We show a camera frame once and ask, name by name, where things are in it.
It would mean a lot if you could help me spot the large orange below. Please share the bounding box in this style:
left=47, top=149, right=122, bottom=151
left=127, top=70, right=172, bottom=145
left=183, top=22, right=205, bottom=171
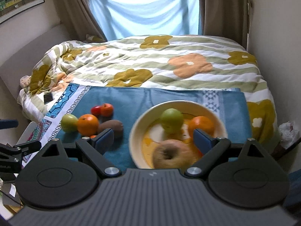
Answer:
left=77, top=114, right=99, bottom=137

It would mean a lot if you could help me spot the brown kiwi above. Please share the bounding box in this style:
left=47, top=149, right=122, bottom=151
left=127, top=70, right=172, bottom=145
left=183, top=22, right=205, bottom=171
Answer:
left=97, top=119, right=123, bottom=139

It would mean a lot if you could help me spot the green apple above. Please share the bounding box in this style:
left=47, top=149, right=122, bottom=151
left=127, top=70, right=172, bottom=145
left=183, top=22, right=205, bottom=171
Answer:
left=159, top=108, right=184, bottom=134
left=61, top=114, right=78, bottom=133

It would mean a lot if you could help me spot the red cherry tomato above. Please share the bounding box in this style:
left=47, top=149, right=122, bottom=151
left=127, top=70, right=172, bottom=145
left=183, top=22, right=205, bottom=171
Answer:
left=90, top=106, right=102, bottom=117

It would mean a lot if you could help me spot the small mandarin orange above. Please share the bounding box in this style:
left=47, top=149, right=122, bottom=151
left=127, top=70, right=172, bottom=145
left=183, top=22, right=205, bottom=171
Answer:
left=100, top=103, right=114, bottom=117

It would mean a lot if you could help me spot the orange in bowl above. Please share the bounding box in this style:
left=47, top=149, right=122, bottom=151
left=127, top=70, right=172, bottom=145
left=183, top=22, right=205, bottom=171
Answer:
left=188, top=116, right=215, bottom=139

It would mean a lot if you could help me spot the blue patterned cloth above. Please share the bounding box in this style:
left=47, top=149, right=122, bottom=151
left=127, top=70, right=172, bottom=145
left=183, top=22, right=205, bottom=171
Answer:
left=29, top=83, right=252, bottom=170

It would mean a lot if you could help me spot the green apple in bowl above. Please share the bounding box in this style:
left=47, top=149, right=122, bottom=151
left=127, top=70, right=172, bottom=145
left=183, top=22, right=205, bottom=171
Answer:
left=159, top=108, right=184, bottom=134

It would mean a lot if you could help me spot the black smartphone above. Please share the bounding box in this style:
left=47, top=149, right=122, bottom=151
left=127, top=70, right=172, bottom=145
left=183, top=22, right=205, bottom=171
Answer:
left=43, top=92, right=53, bottom=104

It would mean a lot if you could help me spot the cream ceramic fruit bowl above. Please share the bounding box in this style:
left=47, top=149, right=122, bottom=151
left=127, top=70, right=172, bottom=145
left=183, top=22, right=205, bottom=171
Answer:
left=128, top=100, right=228, bottom=169

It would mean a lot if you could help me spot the grey bed headboard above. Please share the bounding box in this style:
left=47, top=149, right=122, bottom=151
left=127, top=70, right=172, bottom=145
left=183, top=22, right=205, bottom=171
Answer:
left=1, top=24, right=71, bottom=99

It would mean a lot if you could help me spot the white plastic bag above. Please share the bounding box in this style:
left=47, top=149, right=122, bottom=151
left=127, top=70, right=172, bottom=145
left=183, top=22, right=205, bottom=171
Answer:
left=279, top=122, right=300, bottom=150

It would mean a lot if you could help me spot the floral striped duvet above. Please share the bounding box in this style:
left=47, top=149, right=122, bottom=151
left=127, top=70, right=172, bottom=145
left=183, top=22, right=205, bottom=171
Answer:
left=17, top=35, right=280, bottom=152

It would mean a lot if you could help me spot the left brown curtain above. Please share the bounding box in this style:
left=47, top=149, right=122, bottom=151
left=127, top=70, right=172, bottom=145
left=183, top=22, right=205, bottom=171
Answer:
left=54, top=0, right=107, bottom=42

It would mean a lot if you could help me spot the brown curtain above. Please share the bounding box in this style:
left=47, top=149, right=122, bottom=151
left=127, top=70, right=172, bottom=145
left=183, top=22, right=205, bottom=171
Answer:
left=199, top=0, right=249, bottom=48
left=54, top=0, right=107, bottom=42

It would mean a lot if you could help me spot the right brown curtain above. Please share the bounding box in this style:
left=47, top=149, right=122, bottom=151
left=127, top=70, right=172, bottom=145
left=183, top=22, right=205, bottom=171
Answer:
left=199, top=0, right=249, bottom=48

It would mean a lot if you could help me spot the light blue window sheet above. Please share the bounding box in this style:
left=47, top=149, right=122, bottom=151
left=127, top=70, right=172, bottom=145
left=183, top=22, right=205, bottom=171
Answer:
left=88, top=0, right=202, bottom=41

